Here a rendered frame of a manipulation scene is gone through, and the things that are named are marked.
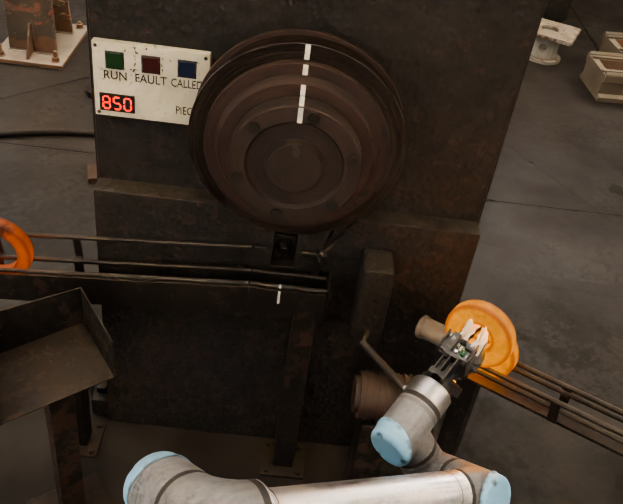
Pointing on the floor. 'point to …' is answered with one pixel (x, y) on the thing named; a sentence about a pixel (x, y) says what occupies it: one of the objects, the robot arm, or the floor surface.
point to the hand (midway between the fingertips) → (482, 327)
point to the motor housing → (363, 406)
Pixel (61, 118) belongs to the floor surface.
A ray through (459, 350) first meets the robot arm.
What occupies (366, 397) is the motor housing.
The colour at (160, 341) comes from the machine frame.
